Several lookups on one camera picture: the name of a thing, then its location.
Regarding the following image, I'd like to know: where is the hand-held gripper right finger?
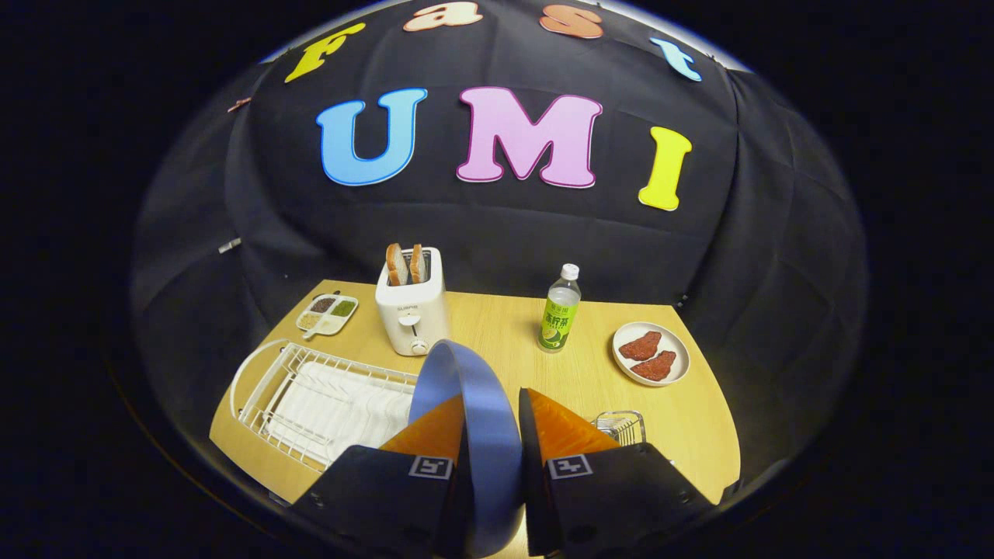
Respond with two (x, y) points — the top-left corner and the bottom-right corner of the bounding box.
(518, 387), (719, 558)

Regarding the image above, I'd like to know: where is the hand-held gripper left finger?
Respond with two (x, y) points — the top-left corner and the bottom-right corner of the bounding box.
(291, 394), (471, 559)

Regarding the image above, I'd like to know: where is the blue plate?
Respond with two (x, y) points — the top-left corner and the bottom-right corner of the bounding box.
(408, 339), (523, 558)

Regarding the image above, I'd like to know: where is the metal wire basket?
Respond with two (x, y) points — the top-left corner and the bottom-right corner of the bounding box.
(592, 411), (647, 446)

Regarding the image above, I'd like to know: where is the white wire dish rack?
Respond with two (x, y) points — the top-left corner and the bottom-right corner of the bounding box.
(230, 339), (420, 473)

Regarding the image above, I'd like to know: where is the white plate with meat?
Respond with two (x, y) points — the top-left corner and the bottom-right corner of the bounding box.
(612, 321), (691, 387)

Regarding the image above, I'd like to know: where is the white ribbed drip tray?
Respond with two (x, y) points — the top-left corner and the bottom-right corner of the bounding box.
(264, 361), (416, 465)

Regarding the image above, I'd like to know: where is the green tea bottle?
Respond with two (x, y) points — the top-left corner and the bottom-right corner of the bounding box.
(537, 263), (582, 354)

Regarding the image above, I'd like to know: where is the red meat piece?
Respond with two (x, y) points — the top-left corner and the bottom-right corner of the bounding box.
(630, 351), (677, 382)
(619, 332), (662, 361)

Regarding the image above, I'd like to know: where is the white toaster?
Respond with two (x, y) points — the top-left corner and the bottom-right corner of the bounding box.
(375, 247), (452, 357)

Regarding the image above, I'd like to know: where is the divided seasoning tray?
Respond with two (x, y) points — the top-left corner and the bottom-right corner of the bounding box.
(295, 293), (360, 340)

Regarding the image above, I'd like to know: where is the black backdrop cloth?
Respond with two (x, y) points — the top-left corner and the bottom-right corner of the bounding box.
(128, 0), (867, 498)

